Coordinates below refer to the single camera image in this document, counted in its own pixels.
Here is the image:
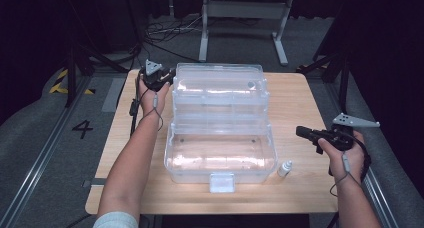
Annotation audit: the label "grey wrist cord with toggle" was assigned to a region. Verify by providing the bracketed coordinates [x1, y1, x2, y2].
[138, 87, 164, 132]
[329, 152, 363, 197]

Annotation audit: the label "small white dropper bottle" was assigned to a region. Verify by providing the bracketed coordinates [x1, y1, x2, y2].
[277, 159, 294, 178]

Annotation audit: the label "clear plastic storage box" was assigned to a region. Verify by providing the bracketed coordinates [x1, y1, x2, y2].
[163, 62, 278, 193]

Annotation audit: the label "person's left hand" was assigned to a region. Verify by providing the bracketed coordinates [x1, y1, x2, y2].
[137, 75, 171, 120]

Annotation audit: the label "person's right hand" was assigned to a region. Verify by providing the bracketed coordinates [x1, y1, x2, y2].
[318, 130, 366, 186]

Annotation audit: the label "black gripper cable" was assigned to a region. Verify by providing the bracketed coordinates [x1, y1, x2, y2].
[328, 131, 373, 177]
[129, 76, 142, 137]

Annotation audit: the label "grey metal stand frame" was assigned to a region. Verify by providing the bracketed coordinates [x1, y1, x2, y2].
[198, 0, 294, 66]

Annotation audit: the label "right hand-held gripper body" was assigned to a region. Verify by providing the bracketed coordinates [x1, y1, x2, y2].
[314, 112, 381, 155]

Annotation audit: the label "metal floor rail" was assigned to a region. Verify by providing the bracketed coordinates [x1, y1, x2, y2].
[324, 81, 398, 228]
[0, 76, 91, 228]

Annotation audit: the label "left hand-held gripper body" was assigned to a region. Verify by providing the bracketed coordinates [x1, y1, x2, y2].
[139, 59, 168, 92]

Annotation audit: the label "black tripod stand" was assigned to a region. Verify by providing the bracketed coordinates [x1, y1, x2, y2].
[63, 0, 129, 109]
[296, 37, 351, 112]

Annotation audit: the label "light grey sleeve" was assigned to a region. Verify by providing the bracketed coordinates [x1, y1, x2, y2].
[93, 211, 139, 228]

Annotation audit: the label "black floor cables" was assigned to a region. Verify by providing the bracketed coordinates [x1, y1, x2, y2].
[144, 14, 214, 64]

